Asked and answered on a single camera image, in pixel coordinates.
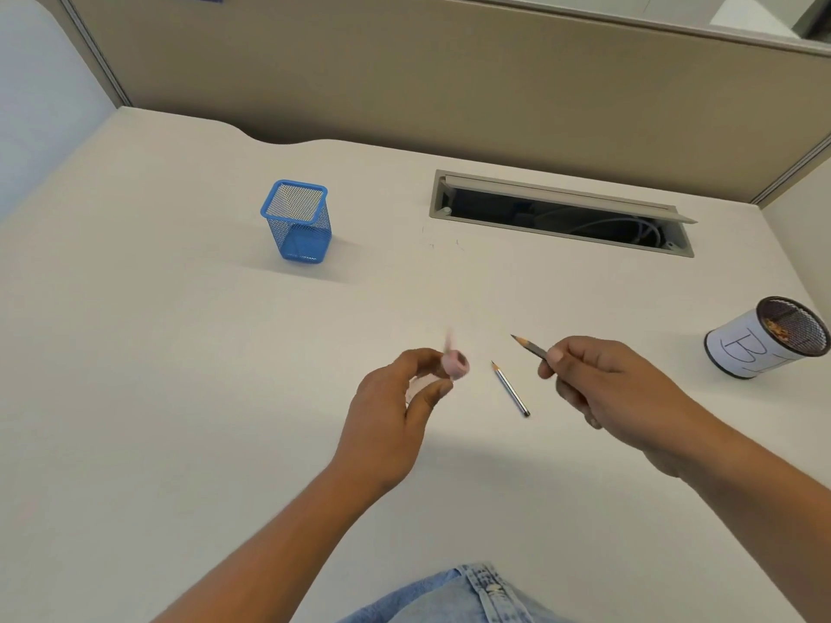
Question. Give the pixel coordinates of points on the person's left hand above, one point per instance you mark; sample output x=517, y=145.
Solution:
x=383, y=428

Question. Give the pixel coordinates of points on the person's right hand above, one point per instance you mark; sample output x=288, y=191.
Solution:
x=617, y=395

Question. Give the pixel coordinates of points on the person's right thumb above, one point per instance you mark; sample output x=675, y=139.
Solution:
x=566, y=356

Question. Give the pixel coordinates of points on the person's left thumb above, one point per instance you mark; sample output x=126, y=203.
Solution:
x=430, y=397

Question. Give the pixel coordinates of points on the grey pencil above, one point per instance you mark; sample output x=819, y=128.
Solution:
x=511, y=389
x=532, y=348

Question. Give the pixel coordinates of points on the pink pencil sharpener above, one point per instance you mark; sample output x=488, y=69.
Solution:
x=456, y=364

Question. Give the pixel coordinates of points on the person's right forearm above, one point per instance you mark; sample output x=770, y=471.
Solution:
x=759, y=499

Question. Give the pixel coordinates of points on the person's left forearm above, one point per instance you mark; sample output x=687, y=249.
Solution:
x=279, y=551

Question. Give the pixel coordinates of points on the black mesh cup white label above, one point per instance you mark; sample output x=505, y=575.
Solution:
x=766, y=340

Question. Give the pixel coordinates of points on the light blue jeans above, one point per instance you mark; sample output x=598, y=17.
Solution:
x=454, y=596

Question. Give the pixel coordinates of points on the pencil shavings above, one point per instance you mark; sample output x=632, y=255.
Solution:
x=782, y=330

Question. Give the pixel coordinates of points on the blue mesh pen holder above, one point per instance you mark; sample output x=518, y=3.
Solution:
x=297, y=221

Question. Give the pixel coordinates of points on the beige cubicle partition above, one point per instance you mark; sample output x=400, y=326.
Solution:
x=415, y=77

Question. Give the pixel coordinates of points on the white rounded side panel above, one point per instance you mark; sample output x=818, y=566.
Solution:
x=45, y=90

